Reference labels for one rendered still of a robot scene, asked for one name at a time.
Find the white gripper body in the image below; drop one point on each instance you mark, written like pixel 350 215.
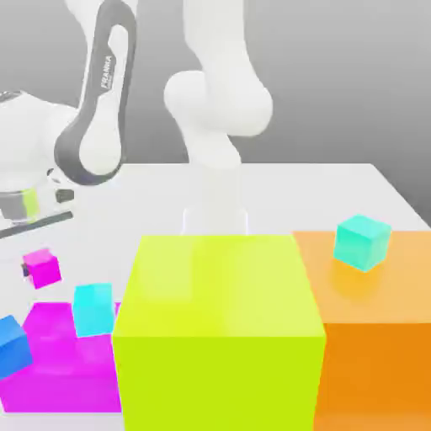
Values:
pixel 37 226

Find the small magenta cube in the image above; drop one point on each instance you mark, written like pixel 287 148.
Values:
pixel 43 271

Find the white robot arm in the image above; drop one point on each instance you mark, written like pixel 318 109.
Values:
pixel 215 101

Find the small cyan cube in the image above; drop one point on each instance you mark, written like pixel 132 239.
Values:
pixel 94 311

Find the small blue cube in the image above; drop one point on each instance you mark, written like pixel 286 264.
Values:
pixel 13 348

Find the small teal cube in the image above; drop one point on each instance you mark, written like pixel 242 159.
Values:
pixel 362 244

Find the large magenta box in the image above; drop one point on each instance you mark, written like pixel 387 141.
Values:
pixel 64 377

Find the large yellow-green box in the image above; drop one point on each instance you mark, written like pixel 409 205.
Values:
pixel 219 370

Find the large orange box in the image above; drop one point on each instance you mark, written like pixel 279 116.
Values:
pixel 377 370

